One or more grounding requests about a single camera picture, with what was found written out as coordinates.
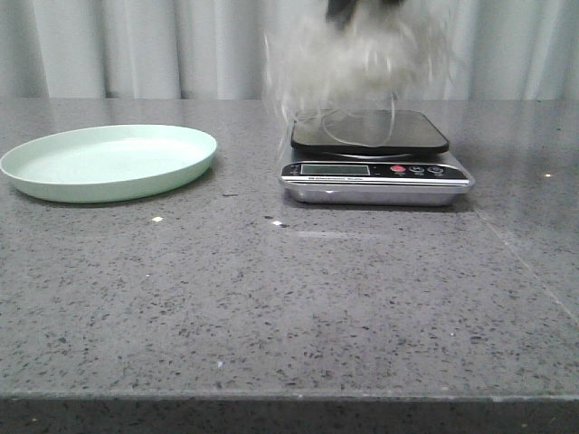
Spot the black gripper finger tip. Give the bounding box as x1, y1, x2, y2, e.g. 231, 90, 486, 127
325, 0, 357, 30
380, 0, 406, 7

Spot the white pleated curtain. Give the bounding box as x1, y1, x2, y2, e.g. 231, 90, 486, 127
1, 1, 578, 99

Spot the pale green round plate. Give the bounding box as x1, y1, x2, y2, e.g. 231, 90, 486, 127
1, 125, 217, 203

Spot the white vermicelli noodle bundle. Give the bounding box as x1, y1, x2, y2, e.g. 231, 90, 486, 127
263, 1, 456, 127

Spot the silver black kitchen scale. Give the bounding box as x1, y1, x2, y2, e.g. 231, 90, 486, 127
280, 108, 474, 206

